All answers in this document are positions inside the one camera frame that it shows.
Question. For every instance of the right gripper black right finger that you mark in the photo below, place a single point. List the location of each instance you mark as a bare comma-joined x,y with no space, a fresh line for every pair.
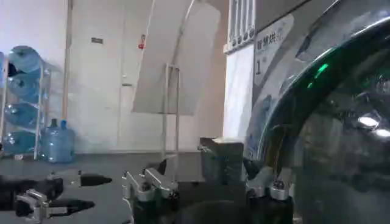
268,184

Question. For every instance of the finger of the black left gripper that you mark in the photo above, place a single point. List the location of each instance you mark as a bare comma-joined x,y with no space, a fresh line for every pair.
91,180
67,205

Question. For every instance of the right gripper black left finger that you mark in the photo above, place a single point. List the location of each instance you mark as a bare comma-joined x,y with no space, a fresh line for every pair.
152,182

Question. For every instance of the blue water jug black cap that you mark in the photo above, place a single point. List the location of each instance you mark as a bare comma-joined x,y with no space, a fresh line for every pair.
50,140

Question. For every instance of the grey square box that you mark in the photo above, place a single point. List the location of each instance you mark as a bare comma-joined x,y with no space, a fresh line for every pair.
222,158

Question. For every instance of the white metal board stand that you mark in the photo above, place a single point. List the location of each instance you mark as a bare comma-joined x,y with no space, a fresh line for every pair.
170,115

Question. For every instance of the rack of blue water jugs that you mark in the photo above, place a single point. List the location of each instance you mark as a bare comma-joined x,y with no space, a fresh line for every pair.
21,97

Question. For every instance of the grey dryer with round door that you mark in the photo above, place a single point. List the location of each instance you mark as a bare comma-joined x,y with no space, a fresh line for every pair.
329,115

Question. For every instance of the white panel with ribbed grille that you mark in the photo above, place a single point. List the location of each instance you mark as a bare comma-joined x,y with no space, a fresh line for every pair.
239,76

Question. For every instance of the white board panel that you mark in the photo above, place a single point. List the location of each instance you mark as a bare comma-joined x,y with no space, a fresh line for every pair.
179,58

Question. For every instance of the white numbered label on dryer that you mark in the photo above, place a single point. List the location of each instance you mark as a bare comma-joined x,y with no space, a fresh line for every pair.
269,50

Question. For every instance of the vertical beige wall pipe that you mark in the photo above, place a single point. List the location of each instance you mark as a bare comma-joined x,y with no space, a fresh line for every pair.
66,61

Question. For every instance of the small dark wall plate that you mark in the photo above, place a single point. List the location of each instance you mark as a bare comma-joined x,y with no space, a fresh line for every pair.
97,40

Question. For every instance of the red wall alarm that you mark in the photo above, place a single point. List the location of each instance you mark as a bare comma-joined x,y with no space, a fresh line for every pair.
141,42

